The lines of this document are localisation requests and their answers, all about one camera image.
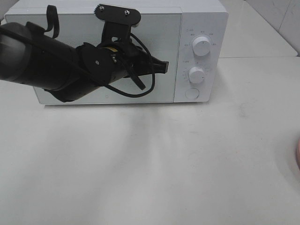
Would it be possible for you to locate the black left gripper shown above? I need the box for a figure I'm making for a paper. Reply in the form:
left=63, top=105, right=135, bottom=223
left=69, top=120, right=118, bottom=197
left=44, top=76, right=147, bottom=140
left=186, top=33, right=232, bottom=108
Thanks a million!
left=78, top=4, right=169, bottom=82

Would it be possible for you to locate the white timer knob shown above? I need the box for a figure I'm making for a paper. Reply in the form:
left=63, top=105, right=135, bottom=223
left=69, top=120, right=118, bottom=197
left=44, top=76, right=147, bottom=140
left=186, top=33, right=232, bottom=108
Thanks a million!
left=188, top=67, right=205, bottom=84

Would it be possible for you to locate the round white door button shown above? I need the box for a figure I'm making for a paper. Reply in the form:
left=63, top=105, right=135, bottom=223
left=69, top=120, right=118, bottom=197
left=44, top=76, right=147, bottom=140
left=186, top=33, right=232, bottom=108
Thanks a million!
left=185, top=88, right=200, bottom=99

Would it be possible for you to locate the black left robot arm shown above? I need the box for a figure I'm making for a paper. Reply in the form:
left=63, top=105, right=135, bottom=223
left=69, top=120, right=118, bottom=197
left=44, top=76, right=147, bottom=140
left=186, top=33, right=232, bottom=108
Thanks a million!
left=0, top=4, right=169, bottom=103

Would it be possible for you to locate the white microwave oven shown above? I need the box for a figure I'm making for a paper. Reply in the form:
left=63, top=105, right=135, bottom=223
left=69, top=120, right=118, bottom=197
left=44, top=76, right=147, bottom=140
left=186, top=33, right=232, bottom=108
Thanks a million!
left=4, top=0, right=228, bottom=103

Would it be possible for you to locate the upper white power knob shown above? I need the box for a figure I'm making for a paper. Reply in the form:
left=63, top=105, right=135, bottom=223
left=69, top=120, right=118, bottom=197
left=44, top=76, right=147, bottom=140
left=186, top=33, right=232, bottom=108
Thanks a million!
left=192, top=36, right=211, bottom=56

